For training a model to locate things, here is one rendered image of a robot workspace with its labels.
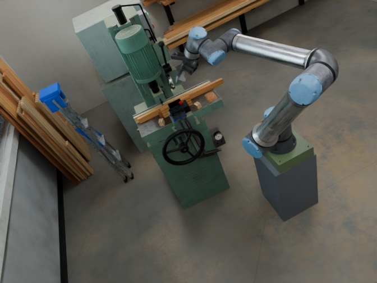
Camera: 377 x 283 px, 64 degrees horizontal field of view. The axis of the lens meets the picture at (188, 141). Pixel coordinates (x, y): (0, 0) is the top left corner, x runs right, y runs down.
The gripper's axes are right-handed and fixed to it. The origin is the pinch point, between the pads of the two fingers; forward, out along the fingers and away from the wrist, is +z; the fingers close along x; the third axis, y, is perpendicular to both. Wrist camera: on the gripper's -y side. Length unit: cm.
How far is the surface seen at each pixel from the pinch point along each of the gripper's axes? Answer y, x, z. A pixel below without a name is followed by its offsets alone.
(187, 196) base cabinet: 44, -28, 93
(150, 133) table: 0.2, -28.6, 33.1
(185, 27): -67, 169, 114
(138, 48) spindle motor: -25.9, -10.3, -12.9
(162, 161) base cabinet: 15, -30, 57
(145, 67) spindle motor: -19.8, -11.2, -2.2
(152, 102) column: -16.1, 1.0, 44.7
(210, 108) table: 24.8, 5.1, 18.9
